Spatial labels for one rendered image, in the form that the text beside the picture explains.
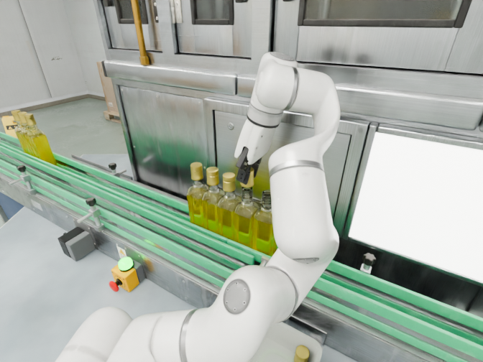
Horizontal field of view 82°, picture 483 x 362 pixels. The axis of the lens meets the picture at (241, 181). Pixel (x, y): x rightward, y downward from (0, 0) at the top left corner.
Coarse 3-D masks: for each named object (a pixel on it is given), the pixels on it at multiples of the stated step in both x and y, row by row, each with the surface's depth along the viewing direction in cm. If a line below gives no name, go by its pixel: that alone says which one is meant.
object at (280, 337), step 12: (276, 324) 72; (264, 336) 76; (276, 336) 74; (288, 336) 71; (300, 336) 69; (264, 348) 73; (276, 348) 73; (288, 348) 73; (312, 348) 68; (252, 360) 71; (264, 360) 71; (276, 360) 71; (288, 360) 71; (312, 360) 69
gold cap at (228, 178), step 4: (228, 172) 76; (232, 172) 76; (224, 176) 74; (228, 176) 74; (232, 176) 74; (224, 180) 74; (228, 180) 74; (232, 180) 74; (224, 184) 75; (228, 184) 74; (232, 184) 74; (224, 188) 75; (228, 188) 75; (232, 188) 75
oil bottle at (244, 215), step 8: (240, 208) 74; (248, 208) 74; (256, 208) 75; (240, 216) 75; (248, 216) 74; (240, 224) 76; (248, 224) 75; (240, 232) 78; (248, 232) 76; (240, 240) 79; (248, 240) 78
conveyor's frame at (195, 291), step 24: (24, 192) 122; (48, 216) 120; (72, 216) 105; (96, 240) 103; (120, 240) 93; (144, 264) 91; (168, 264) 84; (168, 288) 89; (192, 288) 81; (216, 288) 77; (312, 312) 73; (336, 312) 70; (336, 336) 72; (360, 336) 67; (384, 336) 65; (360, 360) 71; (384, 360) 67; (408, 360) 63; (432, 360) 61
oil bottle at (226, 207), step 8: (224, 200) 77; (232, 200) 77; (240, 200) 79; (224, 208) 77; (232, 208) 76; (224, 216) 79; (232, 216) 77; (224, 224) 80; (232, 224) 79; (224, 232) 82; (232, 232) 80; (232, 240) 82
